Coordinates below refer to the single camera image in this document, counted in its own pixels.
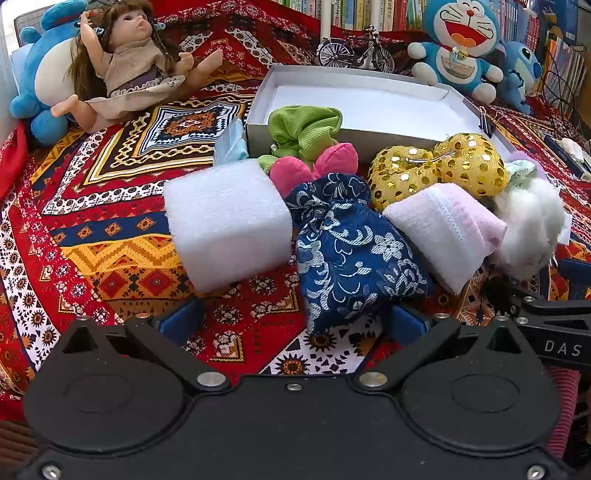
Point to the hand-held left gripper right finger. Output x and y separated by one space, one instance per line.
406 324

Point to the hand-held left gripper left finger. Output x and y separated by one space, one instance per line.
180 319

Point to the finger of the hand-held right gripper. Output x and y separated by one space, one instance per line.
508 293
575 279

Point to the white fluffy plush toy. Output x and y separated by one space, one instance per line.
531 221

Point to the blue floral fabric pouch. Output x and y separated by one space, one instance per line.
355 258

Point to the pink and white sock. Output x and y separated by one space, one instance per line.
443 226

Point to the white foam block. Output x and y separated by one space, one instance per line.
226 221

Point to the green patterned cloth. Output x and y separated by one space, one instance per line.
521 168

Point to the gold sequin bow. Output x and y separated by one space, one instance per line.
466 166

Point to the light blue cloth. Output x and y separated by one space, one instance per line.
228 147

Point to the pink plush flower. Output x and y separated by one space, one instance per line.
334 159

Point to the white cardboard box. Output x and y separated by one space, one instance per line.
369 106

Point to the green cloth scrunchie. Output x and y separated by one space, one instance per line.
300 127

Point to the person's right forearm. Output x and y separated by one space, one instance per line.
565 406

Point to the red patterned blanket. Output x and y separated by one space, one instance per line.
115 240

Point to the dark blue flat box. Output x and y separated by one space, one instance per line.
561 159

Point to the crumpled white tissue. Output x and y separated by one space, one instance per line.
572 147

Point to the black binder clip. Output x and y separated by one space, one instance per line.
485 121

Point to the blue alien plush toy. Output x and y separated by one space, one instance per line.
519 69

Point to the blue robot cat plush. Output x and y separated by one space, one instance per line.
455 64

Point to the brown haired baby doll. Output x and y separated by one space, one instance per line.
134 69

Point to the miniature black bicycle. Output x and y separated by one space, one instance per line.
332 53

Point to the blue penguin plush toy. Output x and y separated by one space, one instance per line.
46 69

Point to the row of books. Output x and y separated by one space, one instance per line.
360 11

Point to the grey grid board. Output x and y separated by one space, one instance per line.
25 27

